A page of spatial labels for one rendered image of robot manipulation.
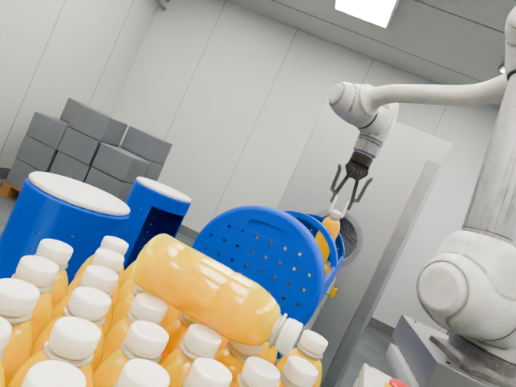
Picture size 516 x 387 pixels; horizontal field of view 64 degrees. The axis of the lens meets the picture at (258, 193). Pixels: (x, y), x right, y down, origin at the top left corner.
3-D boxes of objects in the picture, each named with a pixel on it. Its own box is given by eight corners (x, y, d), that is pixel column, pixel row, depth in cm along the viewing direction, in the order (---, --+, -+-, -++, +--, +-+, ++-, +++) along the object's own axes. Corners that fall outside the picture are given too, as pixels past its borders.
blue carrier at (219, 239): (329, 296, 164) (355, 229, 164) (292, 374, 80) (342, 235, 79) (264, 269, 172) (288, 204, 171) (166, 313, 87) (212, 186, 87)
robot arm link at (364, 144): (358, 137, 151) (352, 152, 151) (358, 132, 142) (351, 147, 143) (382, 147, 149) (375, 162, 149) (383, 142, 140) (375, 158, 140)
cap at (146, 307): (137, 303, 49) (143, 289, 49) (167, 318, 49) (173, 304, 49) (124, 312, 46) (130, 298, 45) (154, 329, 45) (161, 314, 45)
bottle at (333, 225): (329, 262, 154) (348, 219, 147) (316, 265, 150) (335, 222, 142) (317, 251, 159) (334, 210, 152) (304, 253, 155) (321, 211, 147)
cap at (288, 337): (276, 340, 44) (291, 348, 44) (291, 310, 46) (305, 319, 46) (271, 353, 47) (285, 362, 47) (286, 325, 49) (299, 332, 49)
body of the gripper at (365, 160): (375, 160, 148) (363, 184, 149) (352, 151, 151) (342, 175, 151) (375, 157, 141) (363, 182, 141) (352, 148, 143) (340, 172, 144)
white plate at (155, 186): (127, 174, 187) (125, 176, 187) (180, 200, 183) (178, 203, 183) (152, 178, 214) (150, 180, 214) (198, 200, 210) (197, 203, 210)
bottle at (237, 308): (126, 263, 46) (272, 348, 42) (164, 220, 51) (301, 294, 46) (133, 292, 52) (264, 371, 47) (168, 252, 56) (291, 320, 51)
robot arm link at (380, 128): (368, 143, 153) (345, 128, 145) (386, 104, 152) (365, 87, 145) (391, 148, 144) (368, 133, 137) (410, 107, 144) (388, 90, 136)
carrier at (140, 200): (48, 349, 190) (100, 379, 186) (124, 176, 187) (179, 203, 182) (84, 331, 219) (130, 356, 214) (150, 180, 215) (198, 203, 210)
